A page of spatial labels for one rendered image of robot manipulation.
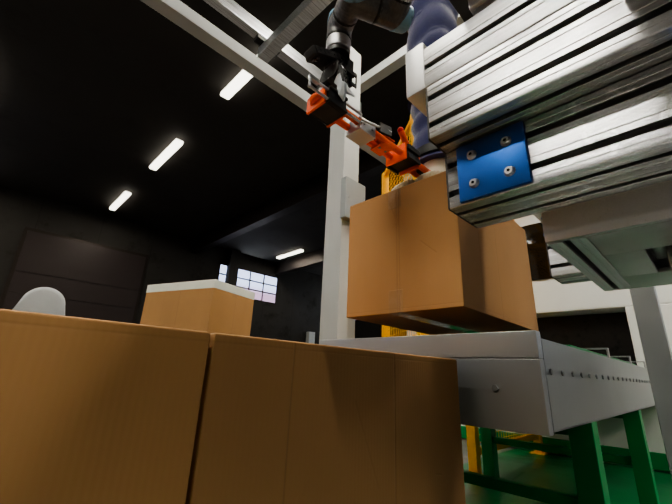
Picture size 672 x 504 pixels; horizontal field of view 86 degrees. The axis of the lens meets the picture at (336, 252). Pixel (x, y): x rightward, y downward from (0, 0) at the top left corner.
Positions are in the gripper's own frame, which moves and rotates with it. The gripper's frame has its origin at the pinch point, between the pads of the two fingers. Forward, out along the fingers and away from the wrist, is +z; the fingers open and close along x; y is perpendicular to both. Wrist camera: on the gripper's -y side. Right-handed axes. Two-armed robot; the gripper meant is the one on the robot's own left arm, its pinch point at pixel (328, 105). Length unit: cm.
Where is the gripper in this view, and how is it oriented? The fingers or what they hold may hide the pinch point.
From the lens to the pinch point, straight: 107.7
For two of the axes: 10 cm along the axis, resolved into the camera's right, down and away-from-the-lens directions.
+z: -0.5, 9.5, -3.1
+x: -7.0, 1.9, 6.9
